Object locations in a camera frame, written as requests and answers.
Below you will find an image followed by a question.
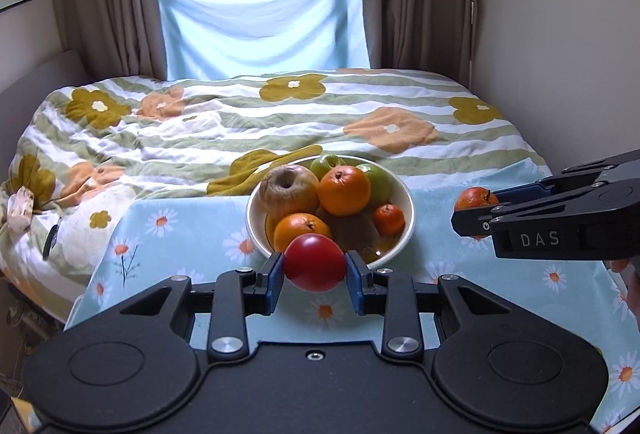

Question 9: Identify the cream ceramic bowl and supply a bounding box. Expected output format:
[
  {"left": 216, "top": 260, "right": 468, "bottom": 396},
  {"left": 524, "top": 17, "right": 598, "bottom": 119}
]
[{"left": 245, "top": 154, "right": 416, "bottom": 269}]

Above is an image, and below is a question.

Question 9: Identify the light blue window cloth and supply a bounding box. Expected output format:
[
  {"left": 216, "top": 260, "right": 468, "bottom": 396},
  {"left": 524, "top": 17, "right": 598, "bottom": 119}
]
[{"left": 160, "top": 0, "right": 370, "bottom": 80}]

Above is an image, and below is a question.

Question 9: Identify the red cherry tomato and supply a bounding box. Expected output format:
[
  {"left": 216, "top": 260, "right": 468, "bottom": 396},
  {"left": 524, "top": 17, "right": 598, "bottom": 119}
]
[{"left": 283, "top": 234, "right": 346, "bottom": 293}]

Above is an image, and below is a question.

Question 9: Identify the floral striped duvet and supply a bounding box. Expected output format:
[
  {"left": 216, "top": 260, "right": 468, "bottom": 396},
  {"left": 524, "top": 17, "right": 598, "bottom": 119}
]
[{"left": 1, "top": 68, "right": 547, "bottom": 321}]

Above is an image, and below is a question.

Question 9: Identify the large yellowish wrinkled apple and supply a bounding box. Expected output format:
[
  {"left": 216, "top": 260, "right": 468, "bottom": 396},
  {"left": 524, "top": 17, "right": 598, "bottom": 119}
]
[{"left": 258, "top": 165, "right": 319, "bottom": 220}]

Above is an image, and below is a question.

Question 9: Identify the crumpled pink white wrapper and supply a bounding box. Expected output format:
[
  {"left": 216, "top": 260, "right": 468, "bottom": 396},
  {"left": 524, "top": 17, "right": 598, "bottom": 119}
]
[{"left": 6, "top": 186, "right": 35, "bottom": 234}]

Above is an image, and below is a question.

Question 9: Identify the blue daisy tablecloth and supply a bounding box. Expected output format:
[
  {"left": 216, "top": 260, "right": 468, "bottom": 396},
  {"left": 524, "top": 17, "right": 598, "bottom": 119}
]
[{"left": 74, "top": 182, "right": 639, "bottom": 432}]

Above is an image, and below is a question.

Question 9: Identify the brown kiwi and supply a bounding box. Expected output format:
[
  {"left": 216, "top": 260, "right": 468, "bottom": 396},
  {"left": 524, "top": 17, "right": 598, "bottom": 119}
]
[{"left": 317, "top": 208, "right": 381, "bottom": 263}]

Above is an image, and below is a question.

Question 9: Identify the green apple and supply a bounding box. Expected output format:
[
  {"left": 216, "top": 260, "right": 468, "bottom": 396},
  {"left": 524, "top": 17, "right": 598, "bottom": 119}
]
[
  {"left": 309, "top": 154, "right": 344, "bottom": 181},
  {"left": 357, "top": 163, "right": 392, "bottom": 210}
]

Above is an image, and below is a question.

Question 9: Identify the grey bed headboard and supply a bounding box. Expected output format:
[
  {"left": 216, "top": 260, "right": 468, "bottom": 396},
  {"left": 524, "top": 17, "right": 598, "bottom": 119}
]
[{"left": 0, "top": 51, "right": 94, "bottom": 181}]

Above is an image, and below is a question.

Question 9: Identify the large orange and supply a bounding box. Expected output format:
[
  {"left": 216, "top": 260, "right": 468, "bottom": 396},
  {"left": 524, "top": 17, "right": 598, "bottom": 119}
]
[
  {"left": 272, "top": 212, "right": 332, "bottom": 252},
  {"left": 317, "top": 165, "right": 371, "bottom": 217}
]

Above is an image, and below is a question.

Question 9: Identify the black remote on bed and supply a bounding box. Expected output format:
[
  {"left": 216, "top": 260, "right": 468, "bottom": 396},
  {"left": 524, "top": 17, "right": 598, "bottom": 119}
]
[{"left": 42, "top": 220, "right": 62, "bottom": 261}]

